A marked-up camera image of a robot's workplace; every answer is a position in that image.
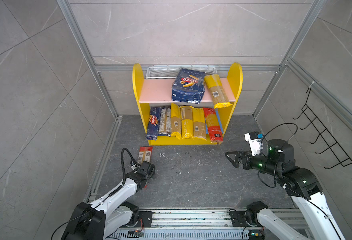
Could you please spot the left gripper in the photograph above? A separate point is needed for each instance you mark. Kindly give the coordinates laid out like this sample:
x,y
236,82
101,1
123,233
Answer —
x,y
153,174

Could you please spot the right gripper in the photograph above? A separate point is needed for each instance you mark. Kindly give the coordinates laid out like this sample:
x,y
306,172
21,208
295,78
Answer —
x,y
240,154

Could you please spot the red spaghetti bag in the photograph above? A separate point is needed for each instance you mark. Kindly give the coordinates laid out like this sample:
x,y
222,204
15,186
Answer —
x,y
144,155
213,125

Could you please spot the blue Barilla spaghetti box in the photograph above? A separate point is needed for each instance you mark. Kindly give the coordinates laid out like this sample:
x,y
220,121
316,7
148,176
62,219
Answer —
x,y
153,123

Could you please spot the clear spaghetti bag white label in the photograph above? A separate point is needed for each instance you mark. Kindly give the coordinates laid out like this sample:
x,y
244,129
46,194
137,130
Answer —
x,y
164,124

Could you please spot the yellow top spaghetti bag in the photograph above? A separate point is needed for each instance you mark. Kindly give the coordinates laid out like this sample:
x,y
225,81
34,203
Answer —
x,y
219,96
199,124

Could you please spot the yellow Pastatime spaghetti bag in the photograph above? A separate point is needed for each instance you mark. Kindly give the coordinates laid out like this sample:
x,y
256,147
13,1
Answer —
x,y
187,122

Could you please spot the blue Barilla rigatoni box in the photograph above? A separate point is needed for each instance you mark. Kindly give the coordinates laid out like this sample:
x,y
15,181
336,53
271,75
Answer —
x,y
188,87

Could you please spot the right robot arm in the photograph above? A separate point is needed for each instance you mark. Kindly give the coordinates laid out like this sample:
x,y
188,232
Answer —
x,y
300,184

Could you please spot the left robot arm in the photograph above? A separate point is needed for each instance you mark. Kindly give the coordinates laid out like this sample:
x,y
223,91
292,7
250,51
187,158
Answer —
x,y
101,218

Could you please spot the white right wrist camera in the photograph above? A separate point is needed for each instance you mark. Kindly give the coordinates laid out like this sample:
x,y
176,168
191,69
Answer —
x,y
254,140

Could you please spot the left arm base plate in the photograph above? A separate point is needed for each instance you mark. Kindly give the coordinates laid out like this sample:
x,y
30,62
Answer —
x,y
139,218

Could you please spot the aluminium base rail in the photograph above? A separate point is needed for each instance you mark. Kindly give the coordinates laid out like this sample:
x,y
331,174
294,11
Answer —
x,y
206,224

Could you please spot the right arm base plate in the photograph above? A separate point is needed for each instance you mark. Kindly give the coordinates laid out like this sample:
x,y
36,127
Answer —
x,y
243,218

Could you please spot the white wire mesh basket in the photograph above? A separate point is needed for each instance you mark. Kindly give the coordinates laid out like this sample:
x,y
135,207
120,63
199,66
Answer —
x,y
172,72

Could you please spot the black wire wall rack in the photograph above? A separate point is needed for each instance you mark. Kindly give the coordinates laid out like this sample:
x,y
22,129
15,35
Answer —
x,y
323,133

